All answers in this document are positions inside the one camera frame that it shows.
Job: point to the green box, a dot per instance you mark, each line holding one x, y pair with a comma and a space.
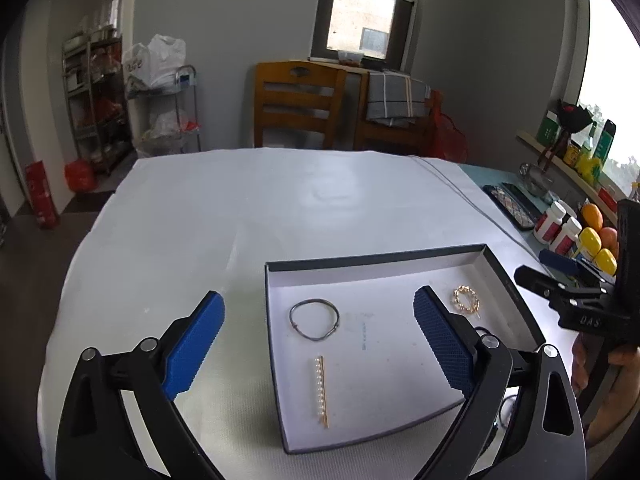
548, 127

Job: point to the red fire extinguisher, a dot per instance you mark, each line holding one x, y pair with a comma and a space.
42, 195

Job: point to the large side window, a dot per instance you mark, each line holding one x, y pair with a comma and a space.
610, 60

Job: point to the black smartphone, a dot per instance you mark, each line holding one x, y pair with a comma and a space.
522, 197

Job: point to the red plastic bag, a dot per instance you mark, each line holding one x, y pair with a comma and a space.
450, 135
80, 176

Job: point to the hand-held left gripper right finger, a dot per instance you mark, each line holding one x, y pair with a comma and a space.
445, 345

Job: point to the yellow cap bottle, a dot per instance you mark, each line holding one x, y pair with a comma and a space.
589, 241
606, 261

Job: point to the metal cup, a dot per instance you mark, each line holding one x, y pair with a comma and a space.
537, 180

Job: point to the grey folded cloth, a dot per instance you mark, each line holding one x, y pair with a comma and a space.
397, 97

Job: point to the shallow white tray box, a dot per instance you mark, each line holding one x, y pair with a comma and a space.
395, 365

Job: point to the yellow packet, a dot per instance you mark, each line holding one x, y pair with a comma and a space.
590, 166

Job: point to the patterned phone case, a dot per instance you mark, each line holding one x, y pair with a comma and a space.
507, 210

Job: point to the wooden chair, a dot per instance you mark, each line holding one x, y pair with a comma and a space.
395, 135
300, 105

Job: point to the gold wreath brooch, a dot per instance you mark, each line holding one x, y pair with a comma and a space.
457, 303

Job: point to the person's right hand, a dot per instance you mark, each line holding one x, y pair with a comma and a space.
620, 390

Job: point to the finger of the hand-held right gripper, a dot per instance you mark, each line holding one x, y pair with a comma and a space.
555, 260
540, 282

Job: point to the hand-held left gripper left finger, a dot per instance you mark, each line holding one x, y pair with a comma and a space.
192, 350

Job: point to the white red-label pill bottle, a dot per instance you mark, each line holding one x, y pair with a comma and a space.
547, 225
565, 237

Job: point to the metal shelf rack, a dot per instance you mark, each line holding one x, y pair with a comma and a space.
97, 105

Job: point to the metal trolley cart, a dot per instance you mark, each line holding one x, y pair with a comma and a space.
167, 120

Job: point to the pearl hair clip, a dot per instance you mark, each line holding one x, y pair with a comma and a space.
320, 390

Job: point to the white plastic bag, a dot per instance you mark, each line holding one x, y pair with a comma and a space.
155, 62

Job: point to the black wrapped bouquet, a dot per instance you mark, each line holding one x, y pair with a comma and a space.
575, 116

